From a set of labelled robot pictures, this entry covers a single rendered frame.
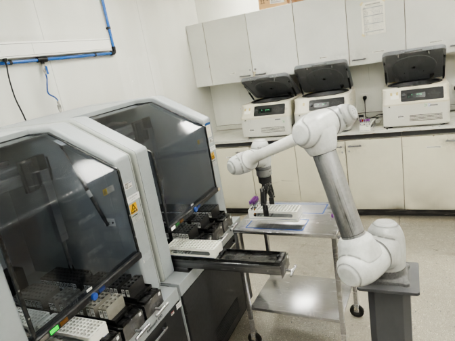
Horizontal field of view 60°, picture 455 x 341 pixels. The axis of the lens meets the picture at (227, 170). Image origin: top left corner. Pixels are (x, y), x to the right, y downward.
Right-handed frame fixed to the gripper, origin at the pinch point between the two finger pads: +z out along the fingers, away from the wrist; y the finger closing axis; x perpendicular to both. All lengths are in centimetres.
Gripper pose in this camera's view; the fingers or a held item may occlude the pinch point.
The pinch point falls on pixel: (269, 208)
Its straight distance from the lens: 232.9
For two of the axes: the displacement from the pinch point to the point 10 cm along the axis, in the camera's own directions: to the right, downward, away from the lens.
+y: 4.2, -3.2, 8.5
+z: 1.6, 9.5, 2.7
